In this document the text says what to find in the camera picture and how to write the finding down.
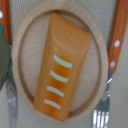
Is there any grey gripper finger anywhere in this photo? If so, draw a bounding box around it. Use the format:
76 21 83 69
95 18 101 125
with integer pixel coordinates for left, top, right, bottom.
0 24 10 90

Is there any round wooden plate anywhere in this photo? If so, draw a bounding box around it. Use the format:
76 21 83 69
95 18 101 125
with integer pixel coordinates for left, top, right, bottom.
12 0 108 124

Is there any orange toy bread loaf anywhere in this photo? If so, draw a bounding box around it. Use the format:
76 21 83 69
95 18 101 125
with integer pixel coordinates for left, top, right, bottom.
34 13 91 121

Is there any wooden handled toy knife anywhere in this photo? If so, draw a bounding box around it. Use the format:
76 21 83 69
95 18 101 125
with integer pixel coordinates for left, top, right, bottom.
0 0 18 128

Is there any wooden handled toy fork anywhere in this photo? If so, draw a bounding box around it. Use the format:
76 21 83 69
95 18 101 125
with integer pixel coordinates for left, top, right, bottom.
92 0 128 128

